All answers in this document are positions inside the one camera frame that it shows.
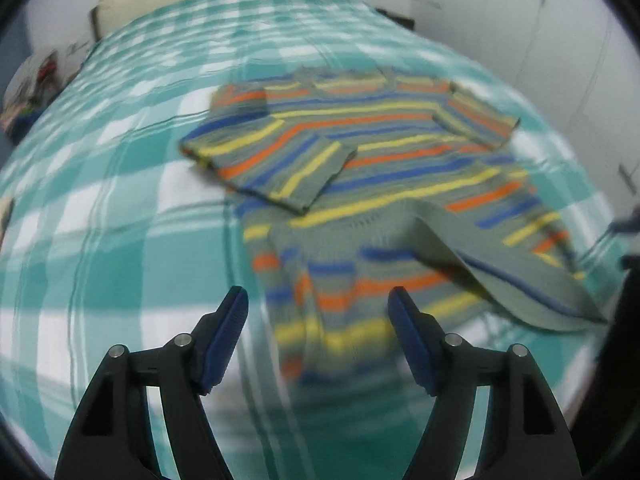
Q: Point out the pile of clothes by bed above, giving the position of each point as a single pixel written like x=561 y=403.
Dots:
x=33 y=87

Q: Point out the teal white plaid bedspread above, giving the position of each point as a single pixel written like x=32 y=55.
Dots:
x=116 y=237

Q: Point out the white wardrobe with handles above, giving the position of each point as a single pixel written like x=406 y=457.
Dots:
x=573 y=59

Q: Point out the multicolour striped knit sweater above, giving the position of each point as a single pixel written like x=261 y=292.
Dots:
x=349 y=184

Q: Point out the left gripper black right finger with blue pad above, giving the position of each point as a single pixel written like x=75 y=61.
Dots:
x=525 y=435

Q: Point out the dark bedside table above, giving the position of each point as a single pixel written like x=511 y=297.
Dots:
x=401 y=20

